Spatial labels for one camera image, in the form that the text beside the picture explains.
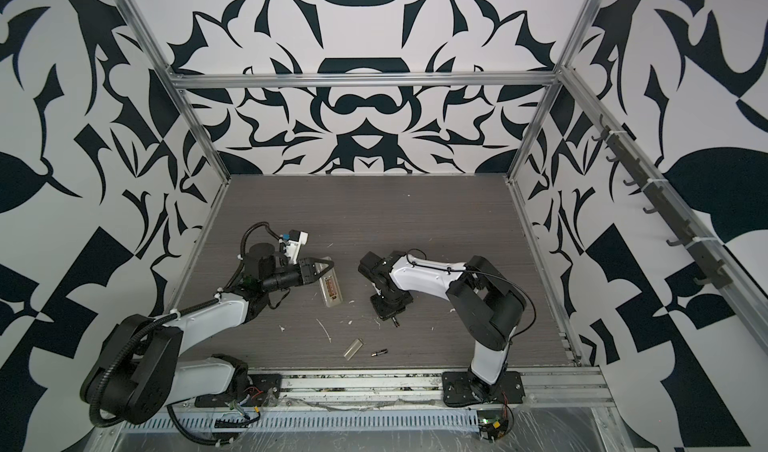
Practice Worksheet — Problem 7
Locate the black corrugated cable conduit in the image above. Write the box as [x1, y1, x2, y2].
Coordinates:
[87, 307, 217, 429]

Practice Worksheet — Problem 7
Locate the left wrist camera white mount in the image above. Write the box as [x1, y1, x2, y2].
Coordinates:
[279, 230, 308, 265]

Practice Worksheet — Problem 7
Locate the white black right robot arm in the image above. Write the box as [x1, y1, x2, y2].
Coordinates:
[358, 251, 536, 408]

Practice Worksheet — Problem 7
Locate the beige battery cover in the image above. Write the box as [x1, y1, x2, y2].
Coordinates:
[343, 338, 364, 361]

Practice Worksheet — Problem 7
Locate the white slotted cable duct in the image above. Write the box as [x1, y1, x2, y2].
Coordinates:
[123, 408, 481, 434]

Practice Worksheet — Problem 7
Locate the small green circuit board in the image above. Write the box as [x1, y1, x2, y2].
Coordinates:
[478, 408, 515, 443]

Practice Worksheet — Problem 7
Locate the aluminium cage frame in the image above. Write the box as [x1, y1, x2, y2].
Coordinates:
[116, 0, 767, 348]

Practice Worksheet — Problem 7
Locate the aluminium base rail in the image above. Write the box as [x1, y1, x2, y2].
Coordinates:
[264, 367, 615, 411]

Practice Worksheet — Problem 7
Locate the grey wall hook rail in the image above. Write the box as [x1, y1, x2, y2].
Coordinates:
[593, 116, 733, 289]

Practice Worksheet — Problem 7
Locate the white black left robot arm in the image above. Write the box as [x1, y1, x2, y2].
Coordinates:
[80, 243, 335, 428]

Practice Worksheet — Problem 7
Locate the white remote control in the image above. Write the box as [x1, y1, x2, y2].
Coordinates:
[320, 270, 343, 308]

